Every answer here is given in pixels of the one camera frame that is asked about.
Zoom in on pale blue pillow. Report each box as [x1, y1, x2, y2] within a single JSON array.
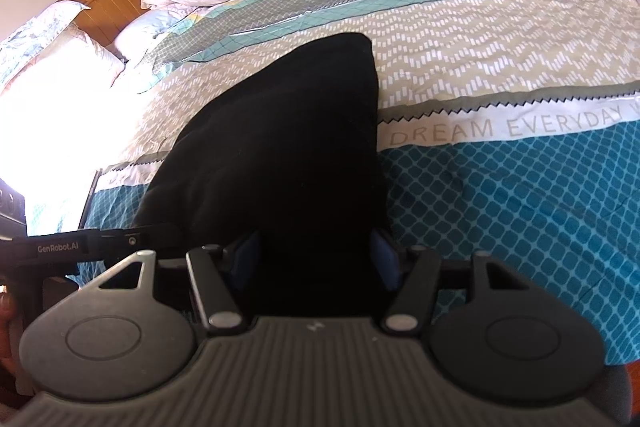
[[112, 9, 182, 65]]

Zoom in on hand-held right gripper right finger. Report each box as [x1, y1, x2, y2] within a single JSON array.
[[370, 229, 531, 334]]

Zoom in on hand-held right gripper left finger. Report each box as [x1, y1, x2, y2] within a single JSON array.
[[97, 231, 262, 329]]

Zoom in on teal patterned bed cover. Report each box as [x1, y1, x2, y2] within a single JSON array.
[[25, 0, 640, 366]]

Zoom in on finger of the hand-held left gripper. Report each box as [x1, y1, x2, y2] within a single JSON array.
[[80, 226, 186, 261]]

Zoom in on white pillow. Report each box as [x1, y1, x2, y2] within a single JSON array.
[[0, 24, 127, 108]]

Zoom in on black pants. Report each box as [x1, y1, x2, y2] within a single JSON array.
[[131, 33, 397, 324]]

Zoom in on blue floral pillow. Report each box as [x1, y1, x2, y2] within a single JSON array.
[[0, 1, 92, 84]]

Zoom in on person's left hand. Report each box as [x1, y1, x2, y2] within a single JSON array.
[[0, 291, 22, 375]]

